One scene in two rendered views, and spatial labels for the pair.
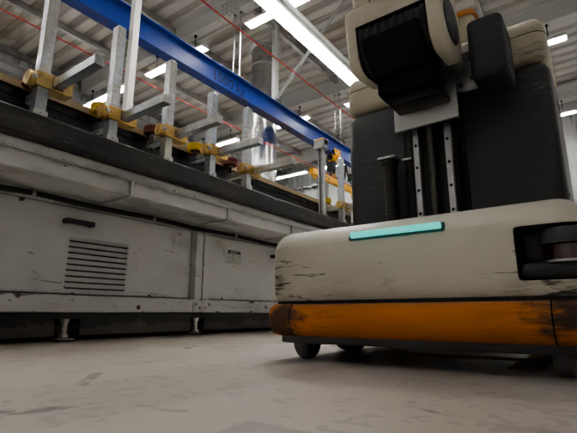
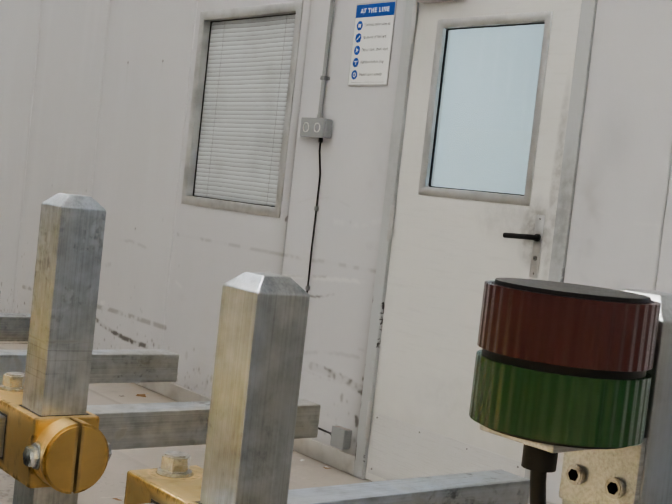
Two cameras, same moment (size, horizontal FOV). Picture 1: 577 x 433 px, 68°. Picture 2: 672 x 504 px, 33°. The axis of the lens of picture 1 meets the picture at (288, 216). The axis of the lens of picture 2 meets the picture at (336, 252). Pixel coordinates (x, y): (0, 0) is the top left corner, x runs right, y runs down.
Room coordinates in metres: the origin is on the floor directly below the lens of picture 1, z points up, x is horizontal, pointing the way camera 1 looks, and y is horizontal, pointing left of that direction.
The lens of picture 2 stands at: (3.08, -0.08, 1.15)
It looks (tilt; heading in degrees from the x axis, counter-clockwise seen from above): 3 degrees down; 286
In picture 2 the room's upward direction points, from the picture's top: 6 degrees clockwise
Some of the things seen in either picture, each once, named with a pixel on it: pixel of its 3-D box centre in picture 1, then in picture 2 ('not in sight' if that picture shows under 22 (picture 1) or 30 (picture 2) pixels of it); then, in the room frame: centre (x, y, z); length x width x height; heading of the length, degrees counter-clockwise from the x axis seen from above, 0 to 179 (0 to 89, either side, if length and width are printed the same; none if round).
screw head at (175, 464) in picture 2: not in sight; (175, 463); (3.35, -0.70, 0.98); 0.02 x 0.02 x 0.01
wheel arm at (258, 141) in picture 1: (224, 151); not in sight; (1.87, 0.30, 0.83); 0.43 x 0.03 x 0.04; 54
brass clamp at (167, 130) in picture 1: (171, 134); not in sight; (1.68, 0.49, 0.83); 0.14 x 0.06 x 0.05; 144
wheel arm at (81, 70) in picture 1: (61, 83); not in sight; (1.26, 0.73, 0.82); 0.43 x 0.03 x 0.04; 54
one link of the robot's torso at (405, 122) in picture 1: (436, 57); not in sight; (0.89, -0.35, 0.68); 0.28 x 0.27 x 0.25; 53
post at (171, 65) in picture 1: (167, 112); not in sight; (1.66, 0.50, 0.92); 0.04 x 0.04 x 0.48; 54
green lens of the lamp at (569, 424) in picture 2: not in sight; (558, 394); (3.11, -0.47, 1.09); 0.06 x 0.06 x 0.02
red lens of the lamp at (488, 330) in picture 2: not in sight; (567, 323); (3.11, -0.47, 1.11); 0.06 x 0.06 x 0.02
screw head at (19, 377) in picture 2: not in sight; (14, 381); (3.55, -0.85, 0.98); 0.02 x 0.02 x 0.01
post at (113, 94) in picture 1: (114, 82); not in sight; (1.46, 0.65, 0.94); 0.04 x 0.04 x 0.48; 54
